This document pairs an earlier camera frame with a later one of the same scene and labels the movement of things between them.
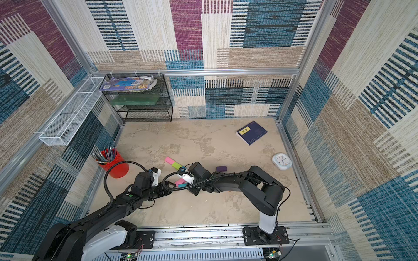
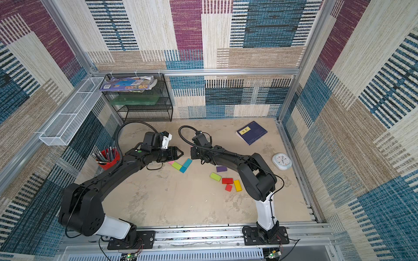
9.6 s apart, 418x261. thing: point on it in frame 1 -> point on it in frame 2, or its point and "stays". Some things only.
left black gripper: (166, 188) -> (174, 155)
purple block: (221, 168) stays
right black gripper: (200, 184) -> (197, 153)
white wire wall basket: (59, 132) stays
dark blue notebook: (251, 132) stays
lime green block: (176, 165) stays
